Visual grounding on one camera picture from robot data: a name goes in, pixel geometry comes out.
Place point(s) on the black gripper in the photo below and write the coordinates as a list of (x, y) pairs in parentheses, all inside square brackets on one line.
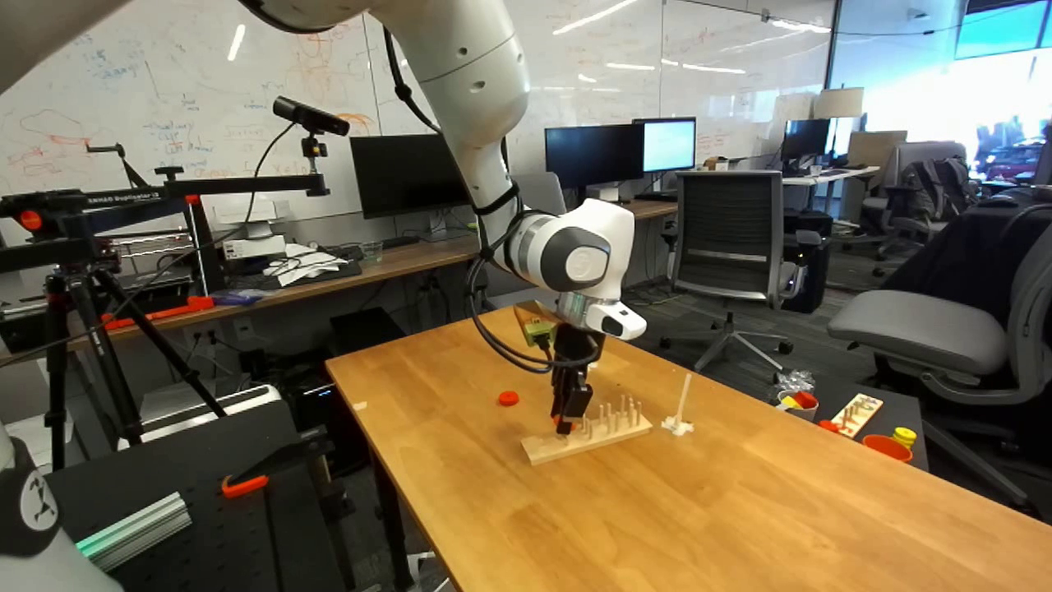
[(575, 351)]

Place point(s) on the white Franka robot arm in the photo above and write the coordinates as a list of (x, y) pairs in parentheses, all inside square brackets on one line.
[(471, 78)]

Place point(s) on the wooden peg stand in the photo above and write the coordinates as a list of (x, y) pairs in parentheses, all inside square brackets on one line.
[(548, 448)]

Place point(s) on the clear plastic peg stand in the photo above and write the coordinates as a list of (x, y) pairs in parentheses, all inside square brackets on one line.
[(677, 425)]

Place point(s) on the clear plastic bag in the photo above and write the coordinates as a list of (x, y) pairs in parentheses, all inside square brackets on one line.
[(790, 384)]

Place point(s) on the black mesh office chair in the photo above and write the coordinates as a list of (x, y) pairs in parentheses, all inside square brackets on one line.
[(728, 235)]

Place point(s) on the long wooden desk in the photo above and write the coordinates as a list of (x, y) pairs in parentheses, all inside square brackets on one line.
[(384, 265)]

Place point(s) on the red measuring cup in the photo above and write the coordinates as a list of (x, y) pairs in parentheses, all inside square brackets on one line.
[(805, 402)]

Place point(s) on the dark computer monitor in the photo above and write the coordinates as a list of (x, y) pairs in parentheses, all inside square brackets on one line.
[(594, 153)]

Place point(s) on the small red toy piece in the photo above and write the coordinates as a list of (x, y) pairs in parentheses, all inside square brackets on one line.
[(828, 425)]

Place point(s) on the lit screen monitor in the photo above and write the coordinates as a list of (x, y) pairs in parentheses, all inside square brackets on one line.
[(670, 147)]

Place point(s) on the large black monitor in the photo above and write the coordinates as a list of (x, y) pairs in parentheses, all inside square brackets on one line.
[(411, 173)]

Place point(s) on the white papers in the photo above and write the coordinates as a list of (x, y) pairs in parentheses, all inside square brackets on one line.
[(301, 265)]

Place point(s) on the orange plastic cup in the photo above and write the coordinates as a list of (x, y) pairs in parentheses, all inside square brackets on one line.
[(882, 448)]

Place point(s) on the black storage crate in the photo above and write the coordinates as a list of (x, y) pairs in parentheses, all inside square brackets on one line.
[(891, 409)]

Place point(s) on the small yellow block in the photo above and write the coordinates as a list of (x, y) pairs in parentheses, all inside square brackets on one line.
[(904, 435)]

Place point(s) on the small distant monitor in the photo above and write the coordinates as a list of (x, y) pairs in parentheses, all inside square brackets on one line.
[(805, 136)]

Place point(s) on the grey office chair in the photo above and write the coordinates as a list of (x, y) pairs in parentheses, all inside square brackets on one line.
[(922, 329)]

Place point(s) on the black cart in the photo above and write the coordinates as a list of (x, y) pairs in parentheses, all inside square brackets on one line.
[(219, 547)]

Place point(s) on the distant black office chair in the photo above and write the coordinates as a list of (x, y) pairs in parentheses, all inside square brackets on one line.
[(926, 193)]

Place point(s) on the orange bar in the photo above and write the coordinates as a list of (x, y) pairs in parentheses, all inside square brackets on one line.
[(165, 315)]

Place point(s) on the grey metal tube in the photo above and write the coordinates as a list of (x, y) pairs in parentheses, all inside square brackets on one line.
[(134, 530)]

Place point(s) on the yellow-green wrist camera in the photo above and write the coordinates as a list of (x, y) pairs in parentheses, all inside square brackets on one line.
[(533, 328)]

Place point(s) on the silver metal rail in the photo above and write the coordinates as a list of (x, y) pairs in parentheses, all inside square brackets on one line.
[(219, 409)]

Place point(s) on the black stereo camera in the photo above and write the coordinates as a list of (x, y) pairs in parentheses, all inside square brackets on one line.
[(310, 116)]

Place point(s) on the black camera tripod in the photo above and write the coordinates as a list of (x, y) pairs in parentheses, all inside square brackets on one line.
[(67, 297)]

